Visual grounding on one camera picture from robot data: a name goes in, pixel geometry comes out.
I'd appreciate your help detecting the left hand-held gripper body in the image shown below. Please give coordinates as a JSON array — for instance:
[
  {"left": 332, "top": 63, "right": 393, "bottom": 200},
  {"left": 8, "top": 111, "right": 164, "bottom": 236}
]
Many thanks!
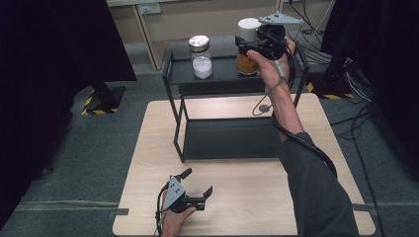
[{"left": 162, "top": 175, "right": 207, "bottom": 214}]

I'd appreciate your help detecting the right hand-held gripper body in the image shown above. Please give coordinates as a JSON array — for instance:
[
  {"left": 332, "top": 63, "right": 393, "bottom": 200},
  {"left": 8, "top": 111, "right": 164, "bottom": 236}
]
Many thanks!
[{"left": 257, "top": 11, "right": 305, "bottom": 61}]

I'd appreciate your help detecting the white-lidded jar with orange powder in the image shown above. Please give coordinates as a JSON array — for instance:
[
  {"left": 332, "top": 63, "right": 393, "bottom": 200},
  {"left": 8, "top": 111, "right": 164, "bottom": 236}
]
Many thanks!
[{"left": 236, "top": 17, "right": 263, "bottom": 76}]

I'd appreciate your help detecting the black metal shelf rack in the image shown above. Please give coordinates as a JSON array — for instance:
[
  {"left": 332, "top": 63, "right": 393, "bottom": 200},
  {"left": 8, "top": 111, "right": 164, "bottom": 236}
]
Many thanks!
[{"left": 161, "top": 34, "right": 311, "bottom": 164}]

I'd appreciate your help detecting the glass jar with white powder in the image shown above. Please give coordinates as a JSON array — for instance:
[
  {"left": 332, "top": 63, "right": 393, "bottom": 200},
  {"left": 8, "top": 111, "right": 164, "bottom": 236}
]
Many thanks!
[{"left": 188, "top": 35, "right": 214, "bottom": 80}]

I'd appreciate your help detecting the person's left hand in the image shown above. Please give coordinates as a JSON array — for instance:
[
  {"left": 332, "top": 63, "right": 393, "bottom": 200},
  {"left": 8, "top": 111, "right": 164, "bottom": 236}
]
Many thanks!
[{"left": 160, "top": 206, "right": 198, "bottom": 237}]

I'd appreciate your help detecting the person's right hand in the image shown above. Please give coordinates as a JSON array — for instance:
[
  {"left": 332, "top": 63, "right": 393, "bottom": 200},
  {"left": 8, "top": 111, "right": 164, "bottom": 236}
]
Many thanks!
[{"left": 246, "top": 36, "right": 297, "bottom": 92}]

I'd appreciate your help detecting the grey floor tape strip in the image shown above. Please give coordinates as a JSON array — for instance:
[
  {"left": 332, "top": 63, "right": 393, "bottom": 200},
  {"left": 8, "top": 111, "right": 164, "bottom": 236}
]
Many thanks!
[
  {"left": 351, "top": 202, "right": 373, "bottom": 212},
  {"left": 108, "top": 207, "right": 130, "bottom": 218}
]

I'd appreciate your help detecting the striped-edge black stand base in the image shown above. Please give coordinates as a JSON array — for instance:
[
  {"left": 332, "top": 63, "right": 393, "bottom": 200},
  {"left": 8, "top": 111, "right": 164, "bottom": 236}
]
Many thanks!
[
  {"left": 80, "top": 85, "right": 126, "bottom": 116},
  {"left": 305, "top": 71, "right": 356, "bottom": 101}
]

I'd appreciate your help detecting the black curtain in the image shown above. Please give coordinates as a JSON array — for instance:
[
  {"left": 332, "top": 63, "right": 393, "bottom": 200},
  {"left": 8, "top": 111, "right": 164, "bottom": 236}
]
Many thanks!
[
  {"left": 320, "top": 0, "right": 419, "bottom": 181},
  {"left": 0, "top": 0, "right": 138, "bottom": 229}
]

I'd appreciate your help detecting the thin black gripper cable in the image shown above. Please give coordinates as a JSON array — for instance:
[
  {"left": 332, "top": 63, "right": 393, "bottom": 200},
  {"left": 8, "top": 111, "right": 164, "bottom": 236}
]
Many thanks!
[{"left": 154, "top": 183, "right": 170, "bottom": 237}]

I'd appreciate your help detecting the thin grey cable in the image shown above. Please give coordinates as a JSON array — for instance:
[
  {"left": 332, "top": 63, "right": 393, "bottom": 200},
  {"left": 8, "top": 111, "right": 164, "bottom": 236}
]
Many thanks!
[{"left": 251, "top": 58, "right": 289, "bottom": 117}]

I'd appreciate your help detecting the bundle of floor cables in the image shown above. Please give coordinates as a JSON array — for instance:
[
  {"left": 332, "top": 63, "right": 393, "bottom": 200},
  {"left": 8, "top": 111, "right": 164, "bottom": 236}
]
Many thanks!
[{"left": 286, "top": 0, "right": 419, "bottom": 237}]

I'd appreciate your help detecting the white wall socket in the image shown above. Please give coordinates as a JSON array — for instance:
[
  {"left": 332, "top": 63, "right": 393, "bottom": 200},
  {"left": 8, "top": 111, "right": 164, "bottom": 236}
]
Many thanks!
[{"left": 138, "top": 2, "right": 163, "bottom": 16}]

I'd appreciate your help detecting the thick black gripper cable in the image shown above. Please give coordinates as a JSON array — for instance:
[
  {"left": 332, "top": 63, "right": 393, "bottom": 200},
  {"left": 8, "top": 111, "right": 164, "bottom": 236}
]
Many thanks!
[{"left": 271, "top": 112, "right": 339, "bottom": 180}]

